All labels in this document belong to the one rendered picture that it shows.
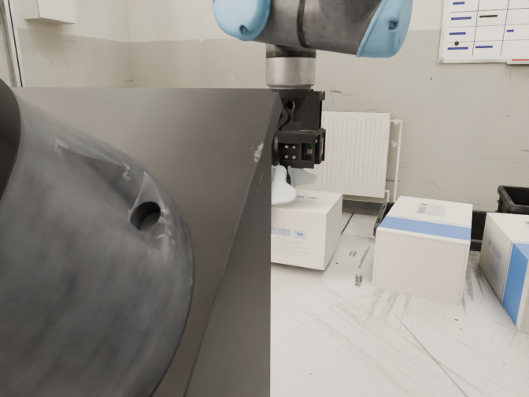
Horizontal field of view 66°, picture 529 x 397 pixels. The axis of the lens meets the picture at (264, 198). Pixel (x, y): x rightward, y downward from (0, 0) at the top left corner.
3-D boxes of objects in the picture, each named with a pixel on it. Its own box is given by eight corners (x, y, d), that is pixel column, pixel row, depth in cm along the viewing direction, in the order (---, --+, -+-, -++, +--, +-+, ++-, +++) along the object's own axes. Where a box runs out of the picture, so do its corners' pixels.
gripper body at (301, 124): (312, 173, 60) (316, 89, 57) (258, 168, 63) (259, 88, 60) (324, 165, 67) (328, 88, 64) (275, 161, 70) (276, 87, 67)
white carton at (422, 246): (460, 306, 55) (470, 243, 53) (371, 286, 60) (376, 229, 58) (465, 252, 72) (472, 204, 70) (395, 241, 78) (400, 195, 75)
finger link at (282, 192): (288, 224, 57) (300, 164, 60) (249, 218, 60) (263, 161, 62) (293, 229, 60) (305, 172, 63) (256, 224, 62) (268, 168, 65)
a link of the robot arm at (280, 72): (257, 57, 59) (276, 60, 66) (257, 90, 60) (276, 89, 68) (308, 57, 56) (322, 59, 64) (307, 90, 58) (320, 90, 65)
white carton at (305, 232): (206, 250, 68) (205, 199, 66) (237, 228, 79) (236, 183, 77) (323, 270, 61) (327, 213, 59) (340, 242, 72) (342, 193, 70)
